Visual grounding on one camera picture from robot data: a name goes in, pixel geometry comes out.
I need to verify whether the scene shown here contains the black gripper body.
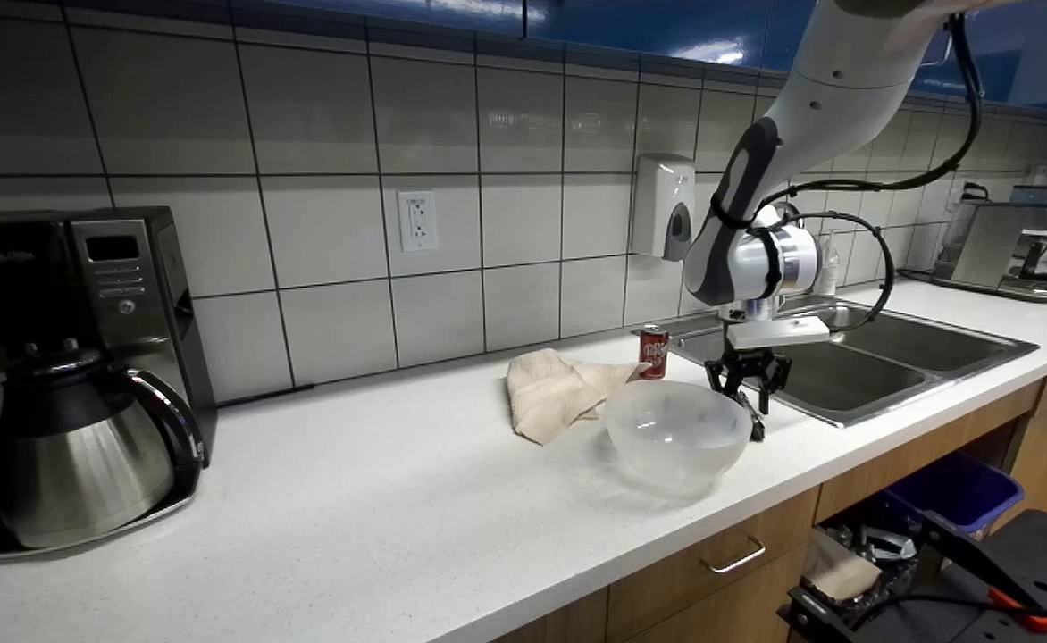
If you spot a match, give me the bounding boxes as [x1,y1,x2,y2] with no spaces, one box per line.
[702,343,794,396]

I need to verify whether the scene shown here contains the translucent plastic bowl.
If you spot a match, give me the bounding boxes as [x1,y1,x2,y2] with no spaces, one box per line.
[597,380,755,501]

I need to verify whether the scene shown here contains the red soda can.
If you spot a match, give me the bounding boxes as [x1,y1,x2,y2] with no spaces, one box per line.
[634,326,672,387]

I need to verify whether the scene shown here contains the stainless steel double sink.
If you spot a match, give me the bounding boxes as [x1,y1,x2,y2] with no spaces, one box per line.
[662,299,1042,431]

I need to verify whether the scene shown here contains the beige cloth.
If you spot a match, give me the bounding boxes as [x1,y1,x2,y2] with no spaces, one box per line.
[499,345,643,449]

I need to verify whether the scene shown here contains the blue plastic bin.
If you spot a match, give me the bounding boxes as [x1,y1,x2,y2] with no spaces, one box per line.
[883,454,1026,544]

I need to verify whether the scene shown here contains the wooden base cabinet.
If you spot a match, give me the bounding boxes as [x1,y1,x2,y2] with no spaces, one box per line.
[495,354,1047,643]

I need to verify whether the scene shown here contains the silver espresso machine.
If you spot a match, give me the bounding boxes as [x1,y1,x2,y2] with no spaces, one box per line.
[929,194,1047,309]

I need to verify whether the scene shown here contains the black cart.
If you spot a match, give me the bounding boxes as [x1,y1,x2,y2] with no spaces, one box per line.
[925,509,1047,643]

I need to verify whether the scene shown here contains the black coffee maker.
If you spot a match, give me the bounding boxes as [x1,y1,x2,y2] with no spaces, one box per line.
[0,207,220,566]

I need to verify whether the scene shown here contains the steel coffee carafe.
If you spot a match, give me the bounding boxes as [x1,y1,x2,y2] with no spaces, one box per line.
[0,343,208,553]

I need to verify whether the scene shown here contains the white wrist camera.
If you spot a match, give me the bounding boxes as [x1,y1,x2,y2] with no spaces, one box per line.
[720,312,837,356]

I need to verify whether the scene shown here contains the long metal drawer handle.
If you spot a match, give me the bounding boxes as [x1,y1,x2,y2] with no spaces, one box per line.
[702,537,770,581]

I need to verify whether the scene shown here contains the white wall soap dispenser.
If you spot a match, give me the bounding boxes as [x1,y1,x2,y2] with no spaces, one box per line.
[628,156,701,266]

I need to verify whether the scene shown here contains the red handled tool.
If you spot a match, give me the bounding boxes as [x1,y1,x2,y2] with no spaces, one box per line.
[983,581,1047,637]

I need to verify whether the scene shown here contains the white wall outlet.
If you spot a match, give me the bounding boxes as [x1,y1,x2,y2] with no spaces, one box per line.
[391,188,441,259]

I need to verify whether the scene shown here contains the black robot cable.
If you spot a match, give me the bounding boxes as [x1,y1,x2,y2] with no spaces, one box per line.
[757,11,986,326]

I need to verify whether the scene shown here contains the blue wall cabinets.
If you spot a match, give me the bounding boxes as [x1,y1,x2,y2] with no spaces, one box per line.
[0,0,1047,120]

